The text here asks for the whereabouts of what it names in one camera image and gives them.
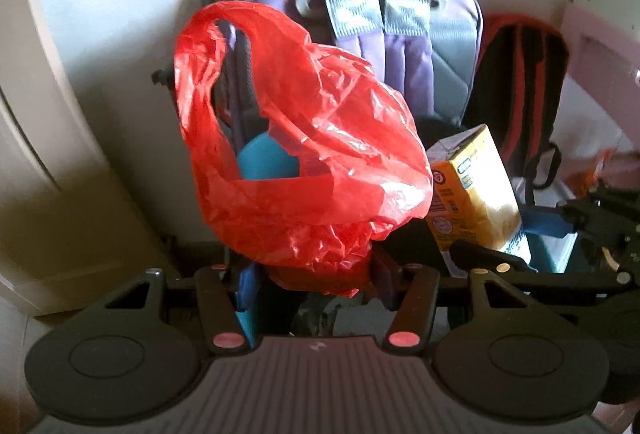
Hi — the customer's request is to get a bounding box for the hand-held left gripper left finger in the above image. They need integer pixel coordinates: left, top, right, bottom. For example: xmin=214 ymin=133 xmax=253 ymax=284
xmin=100 ymin=264 xmax=258 ymax=355

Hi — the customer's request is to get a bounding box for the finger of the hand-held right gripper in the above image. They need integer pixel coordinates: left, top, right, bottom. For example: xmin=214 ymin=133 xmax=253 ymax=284
xmin=520 ymin=199 xmax=601 ymax=240
xmin=450 ymin=241 xmax=628 ymax=289

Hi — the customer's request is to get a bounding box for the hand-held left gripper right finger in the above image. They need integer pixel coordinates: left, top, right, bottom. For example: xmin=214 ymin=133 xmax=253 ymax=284
xmin=372 ymin=255 xmax=541 ymax=356

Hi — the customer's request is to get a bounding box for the yellow white carton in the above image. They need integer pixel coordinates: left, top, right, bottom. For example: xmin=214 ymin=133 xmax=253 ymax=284
xmin=425 ymin=124 xmax=532 ymax=265

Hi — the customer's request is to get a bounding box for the teal plastic bin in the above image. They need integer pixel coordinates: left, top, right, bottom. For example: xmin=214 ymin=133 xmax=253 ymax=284
xmin=232 ymin=114 xmax=583 ymax=347

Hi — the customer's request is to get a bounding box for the red plastic bag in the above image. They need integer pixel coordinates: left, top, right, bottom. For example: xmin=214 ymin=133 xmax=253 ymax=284
xmin=174 ymin=0 xmax=435 ymax=299

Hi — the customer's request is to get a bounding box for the white box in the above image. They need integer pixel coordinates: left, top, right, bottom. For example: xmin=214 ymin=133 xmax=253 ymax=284
xmin=515 ymin=154 xmax=601 ymax=215

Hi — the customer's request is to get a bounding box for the orange snack packet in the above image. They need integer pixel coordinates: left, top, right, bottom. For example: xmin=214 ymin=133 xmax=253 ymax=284
xmin=582 ymin=148 xmax=617 ymax=185

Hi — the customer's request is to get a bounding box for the black red backpack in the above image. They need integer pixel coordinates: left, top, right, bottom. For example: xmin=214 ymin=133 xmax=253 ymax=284
xmin=465 ymin=14 xmax=571 ymax=192

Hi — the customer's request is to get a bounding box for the purple grey backpack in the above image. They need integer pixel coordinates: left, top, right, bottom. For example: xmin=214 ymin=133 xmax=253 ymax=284
xmin=220 ymin=0 xmax=483 ymax=155

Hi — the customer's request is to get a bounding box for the white cabinet door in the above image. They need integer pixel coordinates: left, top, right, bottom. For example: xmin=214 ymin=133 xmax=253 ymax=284
xmin=0 ymin=0 xmax=168 ymax=317

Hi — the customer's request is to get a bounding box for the pink wooden furniture frame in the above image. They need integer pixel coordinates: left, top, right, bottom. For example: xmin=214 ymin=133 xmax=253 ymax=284
xmin=550 ymin=4 xmax=640 ymax=175

